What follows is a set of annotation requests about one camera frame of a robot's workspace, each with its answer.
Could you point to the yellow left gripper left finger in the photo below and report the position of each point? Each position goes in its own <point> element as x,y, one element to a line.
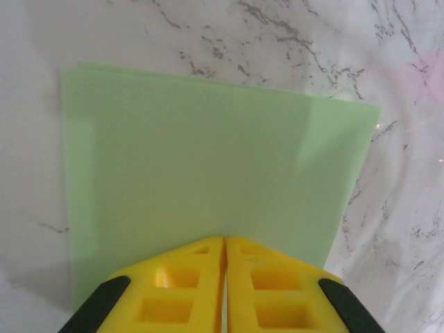
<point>173,298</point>

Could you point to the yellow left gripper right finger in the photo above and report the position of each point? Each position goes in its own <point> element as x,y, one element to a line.
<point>277,298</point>

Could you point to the light green paper sheet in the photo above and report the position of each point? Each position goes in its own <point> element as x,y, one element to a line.
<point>208,156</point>

